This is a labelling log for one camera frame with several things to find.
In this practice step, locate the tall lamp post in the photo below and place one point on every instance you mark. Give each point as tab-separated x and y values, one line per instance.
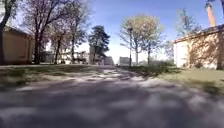
130	50

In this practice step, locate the brick chimney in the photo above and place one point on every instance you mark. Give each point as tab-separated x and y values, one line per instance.
210	15

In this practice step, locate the thin tree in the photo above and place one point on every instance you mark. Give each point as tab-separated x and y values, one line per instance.
186	23

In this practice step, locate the cream building with red roof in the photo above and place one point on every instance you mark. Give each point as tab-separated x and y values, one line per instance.
200	50

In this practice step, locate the tree with pale leaves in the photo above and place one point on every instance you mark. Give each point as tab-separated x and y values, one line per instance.
136	36
149	36

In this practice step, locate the grey asphalt path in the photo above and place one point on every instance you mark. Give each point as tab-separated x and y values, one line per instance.
110	100

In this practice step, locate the white building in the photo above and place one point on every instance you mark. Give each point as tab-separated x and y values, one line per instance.
71	56

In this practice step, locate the grass strip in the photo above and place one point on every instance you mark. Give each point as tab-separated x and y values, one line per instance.
33	71
193	76

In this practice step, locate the tan building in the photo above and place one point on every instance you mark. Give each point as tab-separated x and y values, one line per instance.
16	46

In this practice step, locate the pale building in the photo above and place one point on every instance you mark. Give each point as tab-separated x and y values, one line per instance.
124	61

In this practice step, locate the row of bare trees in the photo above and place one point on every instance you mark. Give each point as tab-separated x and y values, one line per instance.
40	33

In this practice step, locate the dark conifer tree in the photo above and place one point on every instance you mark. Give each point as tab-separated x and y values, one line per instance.
98	41

